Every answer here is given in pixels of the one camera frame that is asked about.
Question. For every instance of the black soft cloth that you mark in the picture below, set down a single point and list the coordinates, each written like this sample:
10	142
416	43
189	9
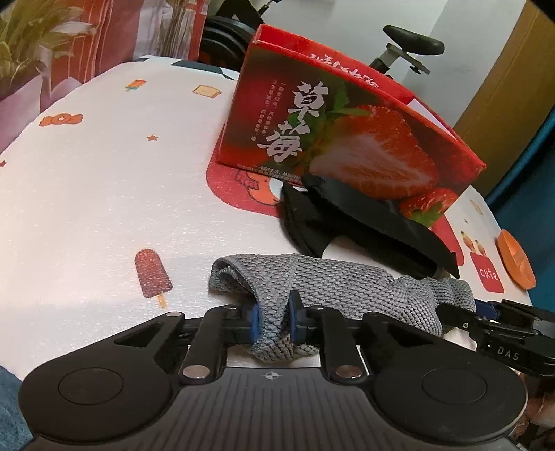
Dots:
368	217

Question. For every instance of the grey knitted cloth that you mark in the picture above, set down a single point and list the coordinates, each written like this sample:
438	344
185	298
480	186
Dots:
338	277

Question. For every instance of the black exercise bike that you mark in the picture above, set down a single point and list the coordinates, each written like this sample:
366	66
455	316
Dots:
412	41

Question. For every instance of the cartoon printed table mat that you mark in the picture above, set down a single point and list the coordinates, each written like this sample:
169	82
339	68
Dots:
108	195

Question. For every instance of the wooden door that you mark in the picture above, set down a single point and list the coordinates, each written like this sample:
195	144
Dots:
498	108

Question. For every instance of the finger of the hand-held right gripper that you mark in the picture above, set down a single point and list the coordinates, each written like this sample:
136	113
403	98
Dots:
511	310
459	318

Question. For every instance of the dark teal chair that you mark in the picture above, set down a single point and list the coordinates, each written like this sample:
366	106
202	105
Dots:
533	195

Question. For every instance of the red strawberry print box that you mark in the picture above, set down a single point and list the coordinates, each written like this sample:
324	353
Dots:
368	143

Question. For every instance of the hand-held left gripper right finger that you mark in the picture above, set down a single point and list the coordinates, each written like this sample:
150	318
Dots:
295	317

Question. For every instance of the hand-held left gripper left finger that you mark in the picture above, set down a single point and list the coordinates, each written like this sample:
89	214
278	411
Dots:
255	324

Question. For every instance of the person's blue pants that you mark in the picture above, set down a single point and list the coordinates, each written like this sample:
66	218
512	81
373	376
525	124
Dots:
8	403

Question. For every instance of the white paper sheet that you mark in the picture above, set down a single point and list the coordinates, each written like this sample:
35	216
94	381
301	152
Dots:
351	252

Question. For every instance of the orange round dish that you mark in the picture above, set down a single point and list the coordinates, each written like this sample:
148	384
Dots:
516	260

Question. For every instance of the person's right hand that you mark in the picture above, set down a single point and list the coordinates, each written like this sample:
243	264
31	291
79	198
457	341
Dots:
541	405

